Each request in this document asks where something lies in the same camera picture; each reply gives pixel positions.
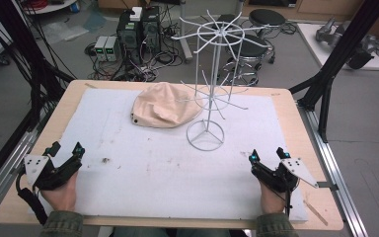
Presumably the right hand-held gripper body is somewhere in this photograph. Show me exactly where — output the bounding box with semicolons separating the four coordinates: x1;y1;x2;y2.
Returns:
250;157;320;194

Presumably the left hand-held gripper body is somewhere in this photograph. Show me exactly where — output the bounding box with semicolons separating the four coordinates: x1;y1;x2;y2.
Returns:
24;153;83;192

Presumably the beige cloth hat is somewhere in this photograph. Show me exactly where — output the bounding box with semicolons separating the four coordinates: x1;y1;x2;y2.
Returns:
130;81;205;129

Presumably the white wire rack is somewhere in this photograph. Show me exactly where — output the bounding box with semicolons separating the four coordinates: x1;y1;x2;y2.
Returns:
171;9;271;153

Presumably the person's left hand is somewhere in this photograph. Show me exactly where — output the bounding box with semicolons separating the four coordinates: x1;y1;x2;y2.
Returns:
40;171;79;212

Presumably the person's right hand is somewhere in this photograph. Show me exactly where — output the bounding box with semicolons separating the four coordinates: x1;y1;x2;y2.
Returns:
259;179;289;215

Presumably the thin wooden stick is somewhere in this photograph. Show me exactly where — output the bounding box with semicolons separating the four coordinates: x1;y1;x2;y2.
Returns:
303;199;330;227

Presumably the white foam mat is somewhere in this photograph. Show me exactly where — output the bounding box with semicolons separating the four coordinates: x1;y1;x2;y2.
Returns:
29;87;309;222

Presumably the grey power supply unit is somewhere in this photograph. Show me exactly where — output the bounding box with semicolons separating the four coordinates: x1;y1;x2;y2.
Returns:
94;35;109;62
105;36;121;62

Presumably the white floor platform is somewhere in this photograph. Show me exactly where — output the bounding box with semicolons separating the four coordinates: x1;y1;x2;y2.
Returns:
296;22;379;72

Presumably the black computer tower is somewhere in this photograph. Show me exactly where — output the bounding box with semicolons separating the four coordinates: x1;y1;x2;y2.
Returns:
115;11;143;65
140;5;163;55

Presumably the grey robot figure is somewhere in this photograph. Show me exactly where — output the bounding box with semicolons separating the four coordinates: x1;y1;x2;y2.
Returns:
315;17;377;70

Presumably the black round stool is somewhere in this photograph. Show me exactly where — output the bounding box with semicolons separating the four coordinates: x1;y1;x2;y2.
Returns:
248;8;287;28

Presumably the round white table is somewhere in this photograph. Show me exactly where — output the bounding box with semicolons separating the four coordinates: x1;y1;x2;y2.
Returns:
22;0;79;16

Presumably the small white box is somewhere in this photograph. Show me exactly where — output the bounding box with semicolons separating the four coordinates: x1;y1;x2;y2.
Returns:
129;6;143;23

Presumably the aluminium rail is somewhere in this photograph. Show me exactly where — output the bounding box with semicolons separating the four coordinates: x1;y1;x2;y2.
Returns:
296;102;370;237
0;108;55;221

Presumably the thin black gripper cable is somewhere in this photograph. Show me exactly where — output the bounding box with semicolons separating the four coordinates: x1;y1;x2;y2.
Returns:
283;182;293;219

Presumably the black sleeved gripper cable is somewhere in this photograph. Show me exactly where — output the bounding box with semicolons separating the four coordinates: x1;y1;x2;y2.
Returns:
15;169;49;227

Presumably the black stool with chrome ring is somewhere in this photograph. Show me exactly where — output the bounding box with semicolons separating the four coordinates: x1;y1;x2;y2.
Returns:
221;34;276;87

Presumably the black metal frame post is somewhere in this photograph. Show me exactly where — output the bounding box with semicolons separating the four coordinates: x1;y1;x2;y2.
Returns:
288;0;379;144
0;0;77;132

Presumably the tangle of floor cables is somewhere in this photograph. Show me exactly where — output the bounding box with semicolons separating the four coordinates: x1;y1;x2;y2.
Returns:
84;19;191;83

